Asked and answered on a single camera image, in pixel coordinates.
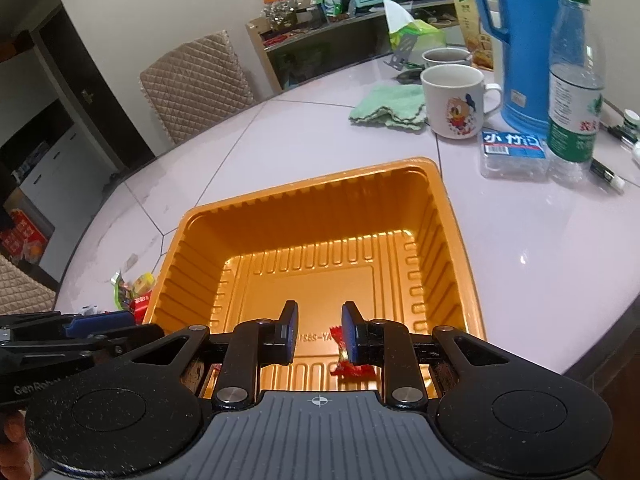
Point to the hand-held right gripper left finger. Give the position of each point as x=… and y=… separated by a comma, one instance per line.
x=289, y=332

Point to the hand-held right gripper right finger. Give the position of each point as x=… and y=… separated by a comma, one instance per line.
x=351, y=335

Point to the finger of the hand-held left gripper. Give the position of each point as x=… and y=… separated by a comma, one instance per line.
x=130, y=338
x=100, y=322

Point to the red candy wrapper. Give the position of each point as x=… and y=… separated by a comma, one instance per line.
x=350, y=369

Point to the red snack box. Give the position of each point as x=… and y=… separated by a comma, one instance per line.
x=141, y=303

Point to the yellow snack packet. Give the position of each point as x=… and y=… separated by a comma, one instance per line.
x=143, y=284

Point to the orange plastic tray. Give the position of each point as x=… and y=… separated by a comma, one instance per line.
x=325, y=240

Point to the person's left hand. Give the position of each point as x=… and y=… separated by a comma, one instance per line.
x=10, y=435

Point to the beige quilted chair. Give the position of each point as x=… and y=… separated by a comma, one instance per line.
x=22, y=290
x=195, y=85

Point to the red cardboard box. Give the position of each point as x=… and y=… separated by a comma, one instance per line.
x=25, y=237

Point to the white cabinet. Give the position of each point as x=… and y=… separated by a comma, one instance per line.
x=60, y=175

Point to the green cloth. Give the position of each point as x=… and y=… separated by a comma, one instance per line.
x=390, y=105

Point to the clear box blue label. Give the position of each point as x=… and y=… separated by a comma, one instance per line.
x=512, y=155

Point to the white cartoon mug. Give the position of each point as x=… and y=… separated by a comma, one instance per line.
x=452, y=105

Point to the black oval object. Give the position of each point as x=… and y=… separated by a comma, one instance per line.
x=410, y=76

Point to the grey phone stand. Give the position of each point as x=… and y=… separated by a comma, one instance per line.
x=402, y=55

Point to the white enamel mug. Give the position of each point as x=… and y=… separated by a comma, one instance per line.
x=440, y=57

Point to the wooden shelf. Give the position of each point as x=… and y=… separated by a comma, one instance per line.
x=320, y=35

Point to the black white marker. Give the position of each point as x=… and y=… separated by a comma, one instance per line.
x=607, y=175

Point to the green tissue box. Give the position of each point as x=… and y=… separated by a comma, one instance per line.
x=417, y=32

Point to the green label water bottle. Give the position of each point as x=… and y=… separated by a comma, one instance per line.
x=575, y=110

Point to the orange lid jar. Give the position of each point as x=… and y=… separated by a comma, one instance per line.
x=280, y=10

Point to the yellow green cardboard box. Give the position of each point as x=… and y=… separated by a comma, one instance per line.
x=472, y=20

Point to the blue thermos jug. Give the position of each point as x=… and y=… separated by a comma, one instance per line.
x=530, y=45

